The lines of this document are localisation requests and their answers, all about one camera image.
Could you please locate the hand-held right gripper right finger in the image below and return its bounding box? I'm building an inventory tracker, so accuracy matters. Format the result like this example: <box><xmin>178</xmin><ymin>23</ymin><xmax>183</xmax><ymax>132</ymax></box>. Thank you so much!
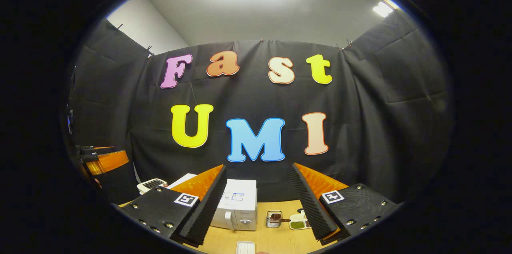
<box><xmin>290</xmin><ymin>163</ymin><xmax>400</xmax><ymax>245</ymax></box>

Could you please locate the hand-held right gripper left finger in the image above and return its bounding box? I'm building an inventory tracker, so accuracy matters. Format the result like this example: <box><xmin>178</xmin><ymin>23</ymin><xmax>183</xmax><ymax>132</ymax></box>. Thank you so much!
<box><xmin>120</xmin><ymin>165</ymin><xmax>228</xmax><ymax>246</ymax></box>

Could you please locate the white microwave oven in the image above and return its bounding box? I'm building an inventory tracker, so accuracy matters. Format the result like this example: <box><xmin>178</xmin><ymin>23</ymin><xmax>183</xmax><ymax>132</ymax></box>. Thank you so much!
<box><xmin>166</xmin><ymin>173</ymin><xmax>257</xmax><ymax>231</ymax></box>

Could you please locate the white divided bean dish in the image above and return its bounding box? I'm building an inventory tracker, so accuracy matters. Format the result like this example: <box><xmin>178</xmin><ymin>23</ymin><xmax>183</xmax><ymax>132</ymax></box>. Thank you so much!
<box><xmin>289</xmin><ymin>210</ymin><xmax>312</xmax><ymax>230</ymax></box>

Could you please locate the white toaster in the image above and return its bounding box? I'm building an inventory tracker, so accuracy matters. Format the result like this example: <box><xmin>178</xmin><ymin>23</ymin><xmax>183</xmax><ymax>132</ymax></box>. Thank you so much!
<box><xmin>137</xmin><ymin>178</ymin><xmax>168</xmax><ymax>195</ymax></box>

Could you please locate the white rectangular tray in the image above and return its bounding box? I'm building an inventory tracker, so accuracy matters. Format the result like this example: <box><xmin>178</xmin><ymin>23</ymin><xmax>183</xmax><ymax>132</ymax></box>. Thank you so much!
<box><xmin>235</xmin><ymin>241</ymin><xmax>256</xmax><ymax>254</ymax></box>

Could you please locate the black backdrop cloth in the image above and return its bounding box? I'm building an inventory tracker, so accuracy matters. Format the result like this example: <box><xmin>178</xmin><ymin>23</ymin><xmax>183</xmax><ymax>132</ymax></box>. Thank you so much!
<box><xmin>60</xmin><ymin>8</ymin><xmax>454</xmax><ymax>206</ymax></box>

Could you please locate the small ceiling light panel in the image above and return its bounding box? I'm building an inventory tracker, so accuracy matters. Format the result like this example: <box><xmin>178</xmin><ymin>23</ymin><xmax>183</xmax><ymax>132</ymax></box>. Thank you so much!
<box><xmin>373</xmin><ymin>0</ymin><xmax>395</xmax><ymax>18</ymax></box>

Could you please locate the metal wire basket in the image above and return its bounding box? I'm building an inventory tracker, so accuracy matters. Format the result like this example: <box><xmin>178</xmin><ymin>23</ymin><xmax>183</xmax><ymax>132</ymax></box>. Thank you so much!
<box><xmin>266</xmin><ymin>210</ymin><xmax>282</xmax><ymax>228</ymax></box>

